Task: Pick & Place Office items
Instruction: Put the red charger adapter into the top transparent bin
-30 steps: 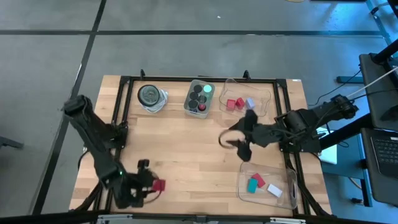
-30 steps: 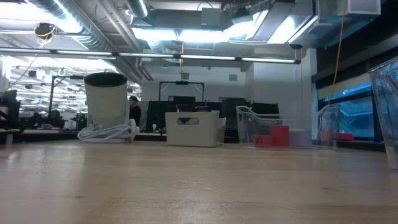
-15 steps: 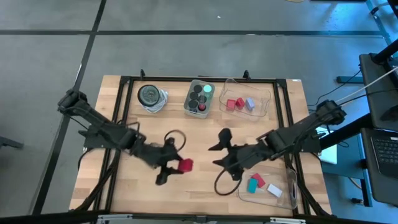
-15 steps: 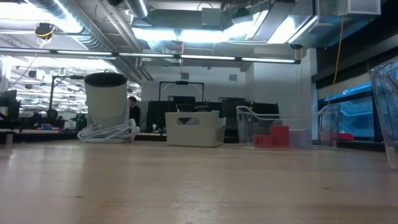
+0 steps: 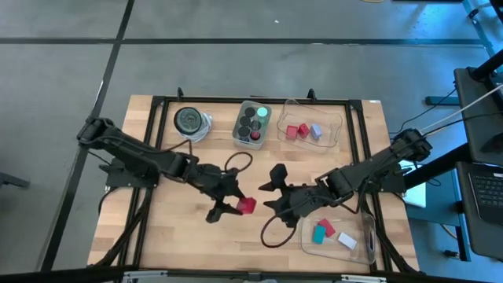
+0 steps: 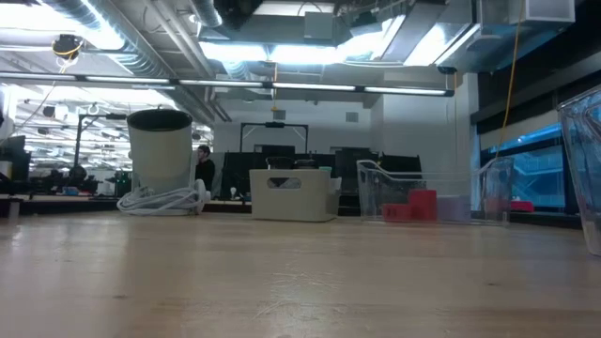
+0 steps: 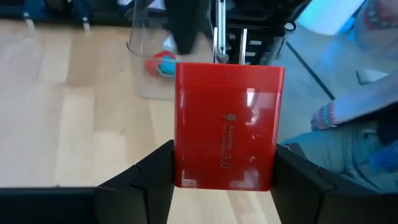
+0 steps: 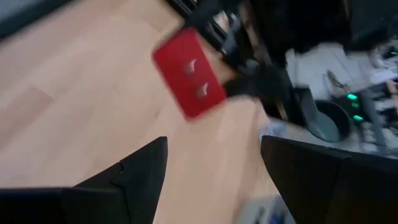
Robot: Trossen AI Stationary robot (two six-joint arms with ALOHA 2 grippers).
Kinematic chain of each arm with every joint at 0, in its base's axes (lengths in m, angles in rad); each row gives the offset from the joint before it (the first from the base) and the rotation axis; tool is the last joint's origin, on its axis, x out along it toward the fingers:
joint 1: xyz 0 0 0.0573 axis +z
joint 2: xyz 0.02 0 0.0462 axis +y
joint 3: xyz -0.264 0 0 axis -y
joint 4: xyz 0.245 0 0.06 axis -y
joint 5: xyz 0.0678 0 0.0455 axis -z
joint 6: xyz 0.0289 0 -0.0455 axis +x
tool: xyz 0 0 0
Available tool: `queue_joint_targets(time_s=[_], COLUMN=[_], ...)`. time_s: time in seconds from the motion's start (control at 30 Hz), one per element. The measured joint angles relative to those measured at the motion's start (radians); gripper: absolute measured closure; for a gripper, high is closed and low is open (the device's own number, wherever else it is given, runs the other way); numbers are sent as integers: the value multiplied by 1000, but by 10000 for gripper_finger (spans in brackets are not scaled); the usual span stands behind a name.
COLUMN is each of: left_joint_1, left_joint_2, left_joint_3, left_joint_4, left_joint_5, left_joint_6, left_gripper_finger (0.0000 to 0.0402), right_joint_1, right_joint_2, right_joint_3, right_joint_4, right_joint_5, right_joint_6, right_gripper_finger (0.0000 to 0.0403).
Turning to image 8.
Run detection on square red charger plug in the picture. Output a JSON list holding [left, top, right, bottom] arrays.
[[151, 27, 228, 121]]

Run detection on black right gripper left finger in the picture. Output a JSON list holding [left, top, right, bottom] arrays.
[[73, 136, 169, 224]]

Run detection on dark round bin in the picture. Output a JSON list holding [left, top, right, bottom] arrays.
[[298, 88, 354, 144]]

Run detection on black device green lights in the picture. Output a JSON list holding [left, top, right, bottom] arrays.
[[335, 90, 374, 125]]

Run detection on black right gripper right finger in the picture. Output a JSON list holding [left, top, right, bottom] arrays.
[[260, 135, 398, 224]]

